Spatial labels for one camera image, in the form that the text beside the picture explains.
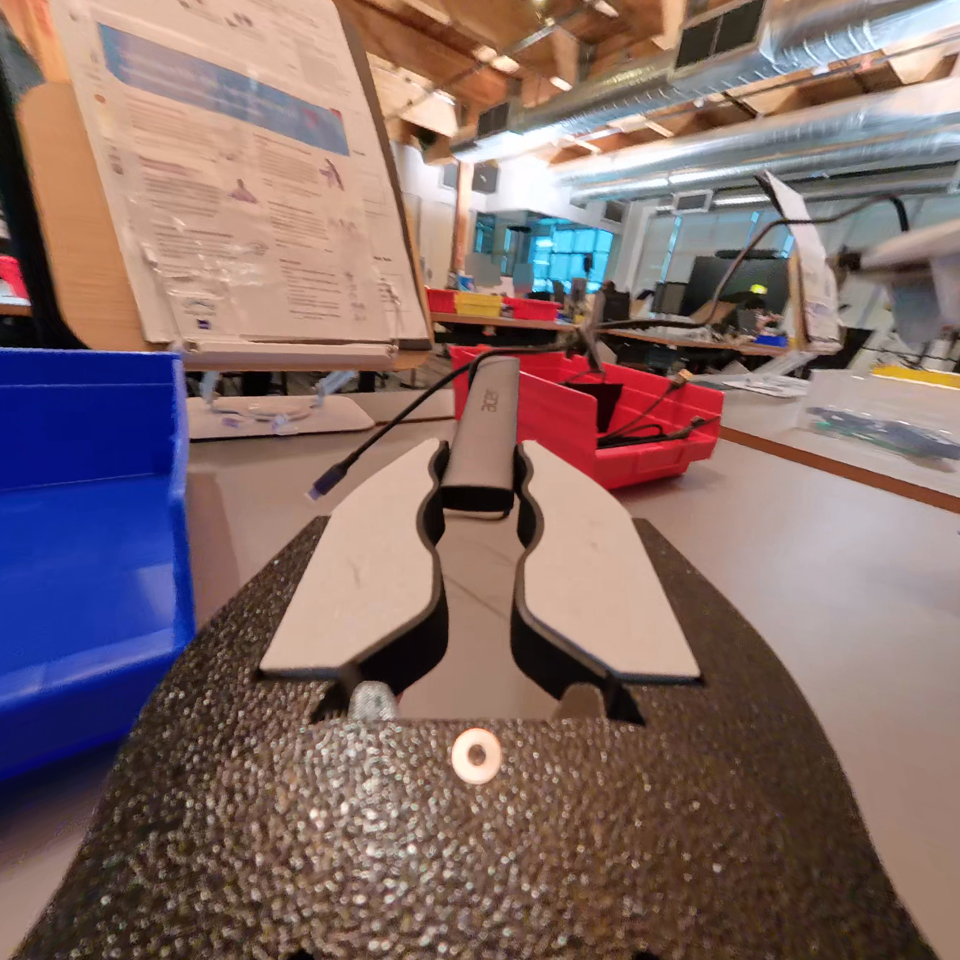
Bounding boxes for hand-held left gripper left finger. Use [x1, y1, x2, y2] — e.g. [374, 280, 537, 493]
[257, 438, 451, 682]

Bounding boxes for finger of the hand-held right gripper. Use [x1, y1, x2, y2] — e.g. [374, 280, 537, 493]
[857, 238, 960, 276]

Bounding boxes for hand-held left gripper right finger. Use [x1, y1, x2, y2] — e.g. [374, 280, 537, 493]
[512, 440, 704, 684]

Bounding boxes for black hub cable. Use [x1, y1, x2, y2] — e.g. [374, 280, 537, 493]
[302, 352, 526, 504]

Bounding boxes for large red plastic bin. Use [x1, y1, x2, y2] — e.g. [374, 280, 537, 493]
[447, 343, 726, 491]

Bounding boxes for grey USB hub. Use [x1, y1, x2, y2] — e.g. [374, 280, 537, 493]
[437, 354, 524, 520]

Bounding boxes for blue plastic bin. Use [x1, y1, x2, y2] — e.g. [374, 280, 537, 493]
[0, 348, 198, 783]

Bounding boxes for grey desk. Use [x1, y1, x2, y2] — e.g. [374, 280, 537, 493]
[0, 386, 960, 960]

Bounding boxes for flat yellow bin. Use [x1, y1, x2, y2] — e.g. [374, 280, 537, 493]
[872, 364, 960, 389]

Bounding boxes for clear plastic box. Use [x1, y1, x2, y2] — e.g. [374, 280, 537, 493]
[804, 367, 960, 460]

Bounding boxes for white document stand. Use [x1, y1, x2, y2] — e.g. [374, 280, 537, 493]
[756, 171, 843, 355]

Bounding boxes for blue green electronic parts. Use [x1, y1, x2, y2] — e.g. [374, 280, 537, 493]
[813, 405, 960, 455]

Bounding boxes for black monitor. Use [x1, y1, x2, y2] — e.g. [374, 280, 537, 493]
[688, 255, 790, 316]

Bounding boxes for black power adapter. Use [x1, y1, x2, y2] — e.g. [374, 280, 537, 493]
[562, 378, 625, 434]

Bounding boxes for wooden edged table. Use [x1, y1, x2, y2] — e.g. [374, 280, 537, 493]
[431, 311, 796, 357]

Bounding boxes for printed instruction sheet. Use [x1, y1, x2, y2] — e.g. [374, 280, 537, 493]
[48, 0, 429, 350]

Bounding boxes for wooden document stand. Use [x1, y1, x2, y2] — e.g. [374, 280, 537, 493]
[18, 0, 435, 441]

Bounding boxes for plain silver air duct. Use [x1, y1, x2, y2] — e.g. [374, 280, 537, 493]
[553, 93, 960, 207]

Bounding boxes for black braided cable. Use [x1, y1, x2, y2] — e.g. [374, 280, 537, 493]
[600, 416, 714, 451]

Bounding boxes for black cable gold plug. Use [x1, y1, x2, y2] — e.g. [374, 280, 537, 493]
[603, 369, 693, 445]

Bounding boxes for silver air duct with grilles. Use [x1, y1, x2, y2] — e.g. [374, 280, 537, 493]
[448, 0, 960, 162]

